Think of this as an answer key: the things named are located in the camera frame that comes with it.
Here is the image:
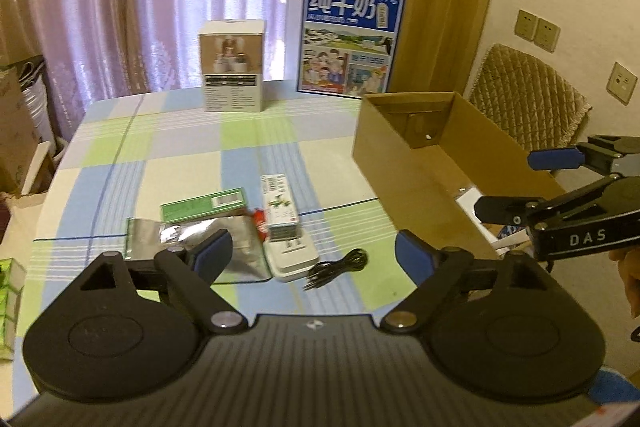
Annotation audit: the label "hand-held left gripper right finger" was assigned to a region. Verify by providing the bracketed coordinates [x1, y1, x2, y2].
[381, 229, 563, 334]

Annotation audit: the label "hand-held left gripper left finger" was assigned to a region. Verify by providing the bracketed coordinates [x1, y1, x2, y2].
[70, 229, 247, 335]

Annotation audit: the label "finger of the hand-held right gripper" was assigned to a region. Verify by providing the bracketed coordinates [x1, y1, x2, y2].
[527, 134, 640, 175]
[472, 176, 640, 228]

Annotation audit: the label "clear plastic box blue label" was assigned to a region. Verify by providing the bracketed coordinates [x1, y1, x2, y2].
[495, 212, 531, 258]

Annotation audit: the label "white medicine box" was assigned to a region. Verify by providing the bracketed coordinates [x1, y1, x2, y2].
[455, 187, 483, 212]

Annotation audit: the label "green carton box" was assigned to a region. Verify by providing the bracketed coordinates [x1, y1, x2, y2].
[160, 188, 249, 223]

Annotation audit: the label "red candy packet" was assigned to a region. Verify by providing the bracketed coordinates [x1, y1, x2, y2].
[248, 208, 271, 243]

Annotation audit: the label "cardboard box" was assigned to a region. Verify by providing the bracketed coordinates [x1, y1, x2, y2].
[351, 91, 568, 260]

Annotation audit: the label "silver foil pouch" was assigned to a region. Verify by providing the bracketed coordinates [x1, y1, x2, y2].
[122, 214, 273, 285]

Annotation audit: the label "white power adapter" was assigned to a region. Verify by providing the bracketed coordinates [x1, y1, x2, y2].
[264, 237, 321, 284]

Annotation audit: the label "black cable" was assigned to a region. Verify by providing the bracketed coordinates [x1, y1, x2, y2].
[302, 248, 369, 292]

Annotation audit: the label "white box green plant print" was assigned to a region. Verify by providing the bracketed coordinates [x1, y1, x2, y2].
[261, 174, 301, 242]

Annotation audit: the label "person's right hand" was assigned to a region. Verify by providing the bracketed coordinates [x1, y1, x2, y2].
[607, 244, 640, 320]

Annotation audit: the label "quilted tan chair cover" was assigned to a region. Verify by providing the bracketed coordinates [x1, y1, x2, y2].
[467, 43, 593, 152]

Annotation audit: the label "white product box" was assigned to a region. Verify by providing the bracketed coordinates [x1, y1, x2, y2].
[196, 19, 267, 114]

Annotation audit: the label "white board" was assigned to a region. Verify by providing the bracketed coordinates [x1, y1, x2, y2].
[20, 141, 57, 198]

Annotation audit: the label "green tissue pack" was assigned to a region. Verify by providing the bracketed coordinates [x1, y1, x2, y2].
[0, 257, 26, 360]

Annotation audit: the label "blue milk carton case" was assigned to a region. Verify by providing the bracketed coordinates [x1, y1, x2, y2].
[296, 0, 407, 99]

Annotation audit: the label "white shopping bags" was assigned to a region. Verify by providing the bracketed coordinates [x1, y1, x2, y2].
[20, 62, 56, 142]

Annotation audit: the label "brown cardboard carton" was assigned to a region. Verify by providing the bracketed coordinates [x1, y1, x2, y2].
[0, 67, 41, 195]

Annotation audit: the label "beige wall data socket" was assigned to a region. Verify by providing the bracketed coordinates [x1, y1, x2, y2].
[606, 62, 638, 105]

